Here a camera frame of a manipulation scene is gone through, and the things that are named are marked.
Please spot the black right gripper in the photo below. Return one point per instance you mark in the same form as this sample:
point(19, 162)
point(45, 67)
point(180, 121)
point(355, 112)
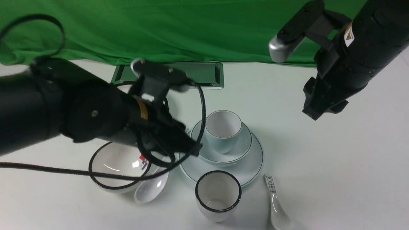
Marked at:
point(321, 98)

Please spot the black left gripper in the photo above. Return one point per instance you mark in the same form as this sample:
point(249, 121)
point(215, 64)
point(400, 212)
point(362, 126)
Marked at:
point(152, 128)

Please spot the light blue bowl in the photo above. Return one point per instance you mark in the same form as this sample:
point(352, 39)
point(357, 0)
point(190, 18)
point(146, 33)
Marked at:
point(241, 148)

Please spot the light blue cup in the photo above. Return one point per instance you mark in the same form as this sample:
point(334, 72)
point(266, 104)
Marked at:
point(224, 128)

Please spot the plain white ceramic spoon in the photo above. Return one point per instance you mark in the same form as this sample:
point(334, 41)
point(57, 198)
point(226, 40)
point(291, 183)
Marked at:
point(149, 190)

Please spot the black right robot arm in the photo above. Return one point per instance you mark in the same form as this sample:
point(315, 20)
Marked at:
point(364, 47)

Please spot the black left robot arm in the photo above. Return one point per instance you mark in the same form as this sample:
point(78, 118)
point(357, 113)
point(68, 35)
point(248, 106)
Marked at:
point(59, 97)

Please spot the black-rimmed white bowl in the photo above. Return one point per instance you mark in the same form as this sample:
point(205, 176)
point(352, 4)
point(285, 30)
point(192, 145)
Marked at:
point(115, 158)

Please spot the light blue plate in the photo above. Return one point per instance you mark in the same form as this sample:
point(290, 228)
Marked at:
point(245, 171)

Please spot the green rectangular tray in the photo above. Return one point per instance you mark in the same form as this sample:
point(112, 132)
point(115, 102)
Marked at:
point(209, 75)

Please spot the green backdrop cloth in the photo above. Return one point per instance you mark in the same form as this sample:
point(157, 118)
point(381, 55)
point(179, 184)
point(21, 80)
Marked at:
point(118, 31)

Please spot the black-rimmed white cup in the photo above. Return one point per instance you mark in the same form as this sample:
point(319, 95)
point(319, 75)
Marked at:
point(217, 193)

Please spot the white spoon with characters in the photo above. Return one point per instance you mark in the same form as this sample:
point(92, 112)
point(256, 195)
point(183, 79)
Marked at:
point(278, 217)

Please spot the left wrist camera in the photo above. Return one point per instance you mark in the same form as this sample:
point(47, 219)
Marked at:
point(154, 80)

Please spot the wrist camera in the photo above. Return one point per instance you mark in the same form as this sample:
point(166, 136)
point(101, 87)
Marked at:
point(312, 21)
point(154, 80)

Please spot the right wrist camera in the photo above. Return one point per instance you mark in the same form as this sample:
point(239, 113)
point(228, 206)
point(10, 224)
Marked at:
point(312, 21)

